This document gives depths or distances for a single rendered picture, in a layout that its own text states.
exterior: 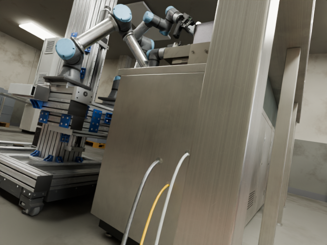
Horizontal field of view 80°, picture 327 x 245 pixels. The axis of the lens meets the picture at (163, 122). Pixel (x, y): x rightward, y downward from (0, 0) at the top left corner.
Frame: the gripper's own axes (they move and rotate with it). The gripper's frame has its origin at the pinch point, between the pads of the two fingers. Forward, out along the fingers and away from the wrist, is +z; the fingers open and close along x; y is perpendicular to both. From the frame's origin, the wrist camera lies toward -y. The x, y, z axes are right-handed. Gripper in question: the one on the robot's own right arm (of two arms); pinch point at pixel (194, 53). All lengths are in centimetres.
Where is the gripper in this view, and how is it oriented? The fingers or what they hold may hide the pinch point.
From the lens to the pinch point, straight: 124.4
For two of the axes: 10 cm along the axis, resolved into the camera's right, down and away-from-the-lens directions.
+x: 5.5, 1.8, 8.2
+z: 8.1, 1.1, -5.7
